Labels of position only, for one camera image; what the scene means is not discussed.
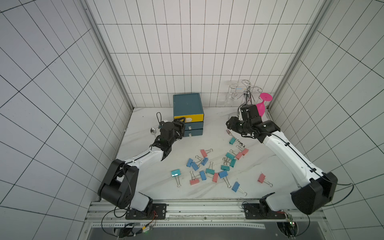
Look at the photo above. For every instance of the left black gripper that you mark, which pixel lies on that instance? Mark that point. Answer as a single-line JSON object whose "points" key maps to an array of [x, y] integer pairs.
{"points": [[180, 125]]}

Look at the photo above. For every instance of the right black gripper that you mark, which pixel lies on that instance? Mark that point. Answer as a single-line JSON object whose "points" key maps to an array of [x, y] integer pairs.
{"points": [[237, 126]]}

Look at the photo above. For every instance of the teal clip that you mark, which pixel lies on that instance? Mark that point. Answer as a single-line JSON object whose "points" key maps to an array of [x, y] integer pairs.
{"points": [[176, 175], [210, 169], [232, 141]]}

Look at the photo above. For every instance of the yellow top drawer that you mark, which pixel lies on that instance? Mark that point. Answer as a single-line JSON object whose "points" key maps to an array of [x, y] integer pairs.
{"points": [[191, 118]]}

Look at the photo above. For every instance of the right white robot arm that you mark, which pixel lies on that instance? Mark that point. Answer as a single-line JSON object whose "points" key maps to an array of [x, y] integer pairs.
{"points": [[316, 188]]}

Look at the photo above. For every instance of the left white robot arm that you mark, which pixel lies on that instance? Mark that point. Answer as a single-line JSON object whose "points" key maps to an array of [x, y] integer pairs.
{"points": [[119, 186]]}

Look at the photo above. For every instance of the teal drawer cabinet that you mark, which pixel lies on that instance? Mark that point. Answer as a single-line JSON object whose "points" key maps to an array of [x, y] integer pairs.
{"points": [[189, 104]]}

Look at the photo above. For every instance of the metal spoon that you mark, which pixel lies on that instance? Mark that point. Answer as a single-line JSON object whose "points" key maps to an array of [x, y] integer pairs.
{"points": [[154, 131]]}

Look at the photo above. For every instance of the pink clip right upper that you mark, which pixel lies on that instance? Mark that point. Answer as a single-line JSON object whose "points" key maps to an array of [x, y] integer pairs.
{"points": [[242, 150]]}

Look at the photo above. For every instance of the chrome glass rack stand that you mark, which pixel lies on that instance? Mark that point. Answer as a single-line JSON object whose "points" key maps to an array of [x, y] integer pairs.
{"points": [[247, 96]]}

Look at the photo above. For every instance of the pink plastic wine glass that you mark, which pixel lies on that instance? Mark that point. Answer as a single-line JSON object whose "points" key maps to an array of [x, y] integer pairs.
{"points": [[265, 97]]}

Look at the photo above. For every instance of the pink clip right pair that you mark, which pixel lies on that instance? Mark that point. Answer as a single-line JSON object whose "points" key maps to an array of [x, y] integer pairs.
{"points": [[239, 155]]}

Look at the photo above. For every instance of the pink clip top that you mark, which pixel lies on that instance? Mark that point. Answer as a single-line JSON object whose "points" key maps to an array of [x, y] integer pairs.
{"points": [[205, 152]]}

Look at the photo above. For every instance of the clear wine glass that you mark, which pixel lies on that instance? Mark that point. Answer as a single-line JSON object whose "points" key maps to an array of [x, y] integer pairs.
{"points": [[233, 94]]}

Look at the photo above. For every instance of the blue clip lower centre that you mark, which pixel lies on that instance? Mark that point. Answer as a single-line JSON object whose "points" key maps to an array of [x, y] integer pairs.
{"points": [[203, 175]]}

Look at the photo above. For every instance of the pink clip front left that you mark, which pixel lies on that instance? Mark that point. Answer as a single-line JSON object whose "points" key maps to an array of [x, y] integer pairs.
{"points": [[194, 180]]}

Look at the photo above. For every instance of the pink clip far right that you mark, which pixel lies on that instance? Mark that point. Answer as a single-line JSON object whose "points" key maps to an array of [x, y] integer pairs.
{"points": [[262, 179]]}

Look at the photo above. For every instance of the blue clip lower right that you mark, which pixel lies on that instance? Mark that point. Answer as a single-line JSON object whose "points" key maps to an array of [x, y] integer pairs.
{"points": [[224, 176]]}

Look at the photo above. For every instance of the blue clip front right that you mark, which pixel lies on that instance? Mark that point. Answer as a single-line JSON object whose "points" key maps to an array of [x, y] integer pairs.
{"points": [[236, 188]]}

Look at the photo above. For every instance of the pink clip lower centre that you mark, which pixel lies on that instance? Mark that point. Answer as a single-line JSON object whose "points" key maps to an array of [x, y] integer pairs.
{"points": [[215, 177]]}

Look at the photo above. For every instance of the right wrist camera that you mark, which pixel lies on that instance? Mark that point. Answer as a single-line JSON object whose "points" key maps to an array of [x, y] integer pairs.
{"points": [[249, 112]]}

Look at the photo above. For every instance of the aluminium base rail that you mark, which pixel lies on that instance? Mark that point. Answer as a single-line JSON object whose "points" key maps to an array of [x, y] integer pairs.
{"points": [[238, 213]]}

